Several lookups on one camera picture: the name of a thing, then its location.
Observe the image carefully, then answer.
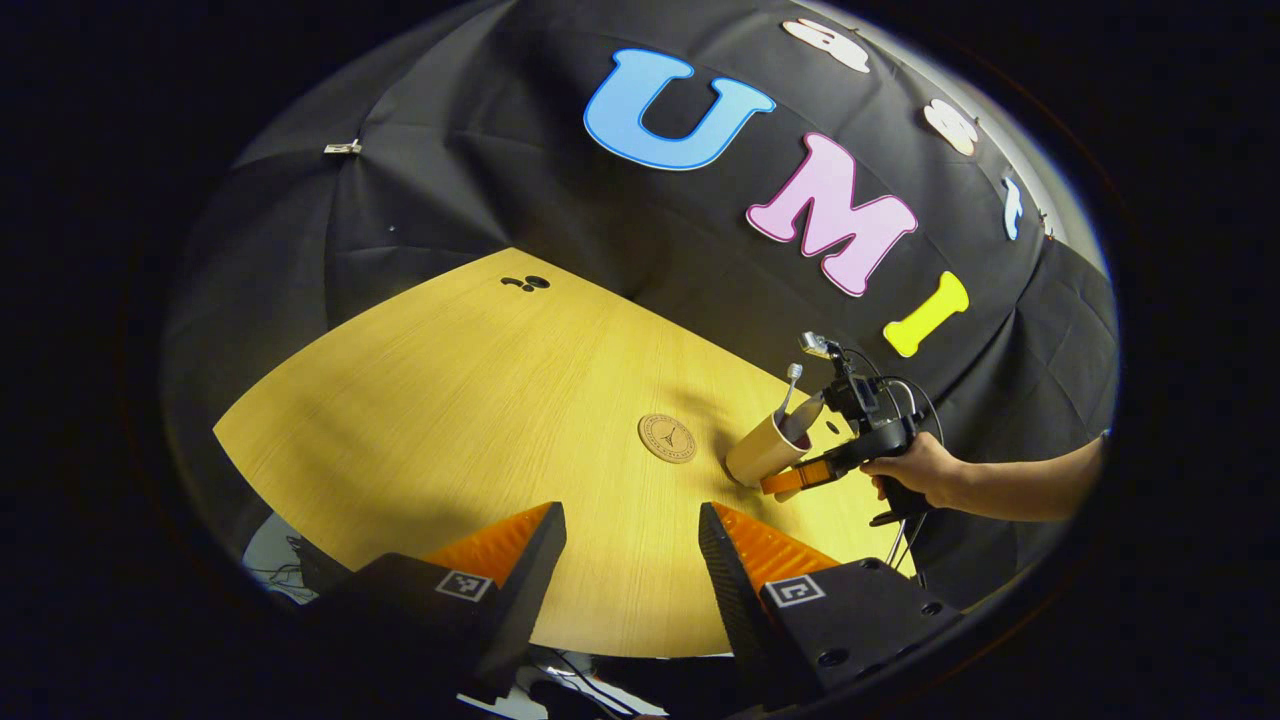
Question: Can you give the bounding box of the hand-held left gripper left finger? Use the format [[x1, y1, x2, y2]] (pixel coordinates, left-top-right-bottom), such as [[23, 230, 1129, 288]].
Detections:
[[300, 500, 568, 706]]

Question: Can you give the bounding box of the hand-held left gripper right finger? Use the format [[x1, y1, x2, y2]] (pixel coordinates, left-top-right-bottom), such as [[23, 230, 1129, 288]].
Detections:
[[698, 500, 966, 712]]

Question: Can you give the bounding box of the beige cup with handle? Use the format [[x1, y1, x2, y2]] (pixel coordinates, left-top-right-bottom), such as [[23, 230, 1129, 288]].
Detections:
[[725, 392, 826, 489]]

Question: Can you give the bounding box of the round cork coaster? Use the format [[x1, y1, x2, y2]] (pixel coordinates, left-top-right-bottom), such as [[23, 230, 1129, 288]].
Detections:
[[638, 413, 698, 464]]

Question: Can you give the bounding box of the black backdrop cloth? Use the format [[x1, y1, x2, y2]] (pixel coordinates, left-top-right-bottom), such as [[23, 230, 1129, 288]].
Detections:
[[160, 0, 1119, 611]]

